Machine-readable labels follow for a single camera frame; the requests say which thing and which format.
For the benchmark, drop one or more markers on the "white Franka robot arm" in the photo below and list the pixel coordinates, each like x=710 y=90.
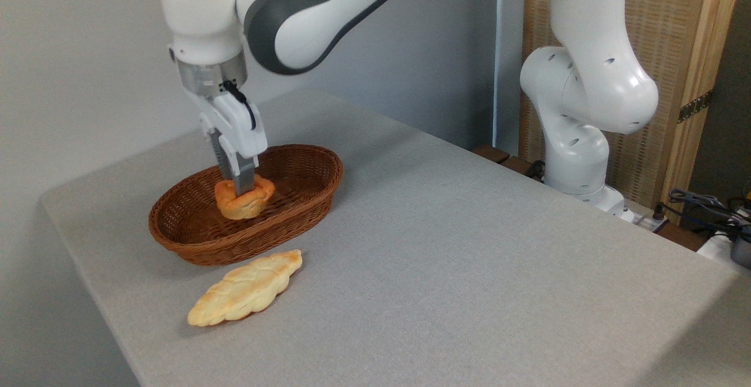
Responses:
x=199 y=12

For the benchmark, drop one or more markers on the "round orange bread roll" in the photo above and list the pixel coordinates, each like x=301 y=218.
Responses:
x=249 y=205

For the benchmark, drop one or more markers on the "brass screen hinge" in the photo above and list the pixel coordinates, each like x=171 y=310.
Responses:
x=695 y=107

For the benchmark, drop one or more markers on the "long braided bread loaf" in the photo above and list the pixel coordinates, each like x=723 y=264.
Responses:
x=246 y=287

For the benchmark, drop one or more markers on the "wooden woven folding screen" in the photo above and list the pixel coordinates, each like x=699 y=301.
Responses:
x=669 y=23

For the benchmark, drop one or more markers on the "brown wicker basket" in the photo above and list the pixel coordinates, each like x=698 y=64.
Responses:
x=193 y=234

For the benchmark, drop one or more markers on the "dark brown wooden beam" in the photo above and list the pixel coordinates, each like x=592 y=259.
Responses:
x=504 y=159

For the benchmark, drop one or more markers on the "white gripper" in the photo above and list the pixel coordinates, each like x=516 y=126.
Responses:
x=237 y=126

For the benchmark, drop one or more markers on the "white vertical post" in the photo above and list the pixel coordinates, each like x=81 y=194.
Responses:
x=508 y=53

